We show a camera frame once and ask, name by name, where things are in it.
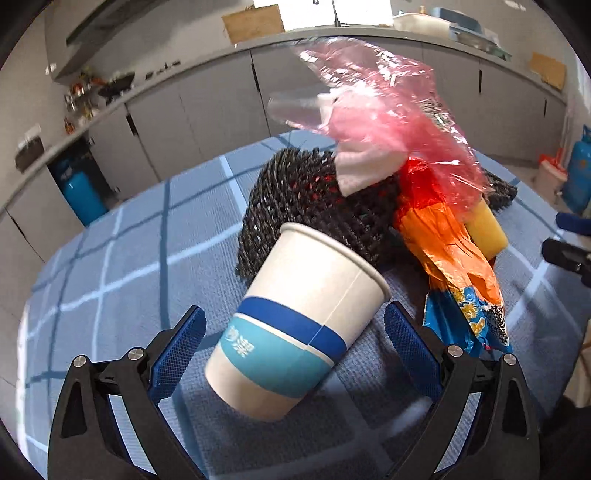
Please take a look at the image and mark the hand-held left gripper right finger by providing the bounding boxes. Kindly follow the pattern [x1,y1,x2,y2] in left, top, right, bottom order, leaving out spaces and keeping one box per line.
[383,301,541,480]

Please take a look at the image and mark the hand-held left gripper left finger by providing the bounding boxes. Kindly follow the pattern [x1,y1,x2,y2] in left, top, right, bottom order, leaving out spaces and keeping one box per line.
[47,305,207,480]

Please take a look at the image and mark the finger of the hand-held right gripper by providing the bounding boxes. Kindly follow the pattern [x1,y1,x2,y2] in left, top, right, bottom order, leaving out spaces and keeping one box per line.
[542,237,591,278]
[556,211,591,232]

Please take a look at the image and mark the orange-red snack packet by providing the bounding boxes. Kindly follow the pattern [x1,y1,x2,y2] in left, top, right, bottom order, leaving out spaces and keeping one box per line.
[392,157,505,308]

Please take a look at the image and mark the white blue-banded paper cup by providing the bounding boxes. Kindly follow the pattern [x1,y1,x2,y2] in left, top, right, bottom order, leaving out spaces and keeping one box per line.
[204,222,392,422]

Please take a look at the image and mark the white foam sheet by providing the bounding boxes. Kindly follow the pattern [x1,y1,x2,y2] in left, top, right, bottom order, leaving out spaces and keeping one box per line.
[316,90,408,195]

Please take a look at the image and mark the blue gas cylinder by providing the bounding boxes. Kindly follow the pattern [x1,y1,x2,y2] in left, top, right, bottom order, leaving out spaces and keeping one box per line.
[64,166,108,227]
[562,124,591,214]

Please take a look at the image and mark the white bucket with red bag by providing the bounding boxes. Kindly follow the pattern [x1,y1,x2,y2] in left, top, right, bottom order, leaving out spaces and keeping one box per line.
[537,154,566,195]

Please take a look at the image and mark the blue patterned snack packet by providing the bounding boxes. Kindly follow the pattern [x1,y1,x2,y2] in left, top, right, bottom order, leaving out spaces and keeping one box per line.
[424,284,514,358]

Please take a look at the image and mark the yellow sponge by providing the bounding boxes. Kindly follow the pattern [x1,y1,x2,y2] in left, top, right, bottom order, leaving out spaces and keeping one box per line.
[464,200,509,259]

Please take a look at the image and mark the blue checked tablecloth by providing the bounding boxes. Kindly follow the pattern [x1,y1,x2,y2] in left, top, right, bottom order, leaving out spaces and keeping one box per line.
[16,131,591,480]

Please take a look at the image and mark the wooden cutting board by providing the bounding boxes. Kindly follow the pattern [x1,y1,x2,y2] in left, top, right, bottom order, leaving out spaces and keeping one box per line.
[529,52,567,89]

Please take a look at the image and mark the green plastic tub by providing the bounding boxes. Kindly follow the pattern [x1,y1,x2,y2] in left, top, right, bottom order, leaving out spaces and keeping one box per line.
[480,37,514,60]

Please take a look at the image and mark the black foam net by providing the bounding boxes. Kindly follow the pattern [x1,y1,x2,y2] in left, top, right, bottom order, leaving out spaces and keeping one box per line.
[236,148,518,280]

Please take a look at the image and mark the metal basin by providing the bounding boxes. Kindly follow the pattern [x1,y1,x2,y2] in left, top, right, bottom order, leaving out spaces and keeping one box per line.
[450,28,500,50]

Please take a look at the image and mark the pink plastic bag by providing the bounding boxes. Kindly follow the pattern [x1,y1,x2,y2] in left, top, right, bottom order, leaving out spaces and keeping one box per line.
[268,36,485,209]

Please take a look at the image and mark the grey kitchen cabinet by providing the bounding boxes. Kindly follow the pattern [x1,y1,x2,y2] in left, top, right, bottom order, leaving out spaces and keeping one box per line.
[0,28,571,287]

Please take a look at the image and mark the white plastic basin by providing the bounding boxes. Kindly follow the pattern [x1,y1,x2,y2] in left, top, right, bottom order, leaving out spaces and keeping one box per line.
[392,11,451,41]

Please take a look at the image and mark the group of seasoning bottles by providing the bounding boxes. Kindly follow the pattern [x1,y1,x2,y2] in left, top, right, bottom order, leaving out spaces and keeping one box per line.
[62,69,100,127]

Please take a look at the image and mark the black wok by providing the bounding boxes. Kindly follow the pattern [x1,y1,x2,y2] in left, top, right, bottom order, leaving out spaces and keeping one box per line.
[97,71,137,96]

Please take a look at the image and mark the grey range hood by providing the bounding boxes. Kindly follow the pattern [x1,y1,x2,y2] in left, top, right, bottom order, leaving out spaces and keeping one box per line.
[46,0,153,80]

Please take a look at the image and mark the cardboard box on counter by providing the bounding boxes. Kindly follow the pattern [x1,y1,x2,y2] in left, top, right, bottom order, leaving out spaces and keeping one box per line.
[222,4,284,45]

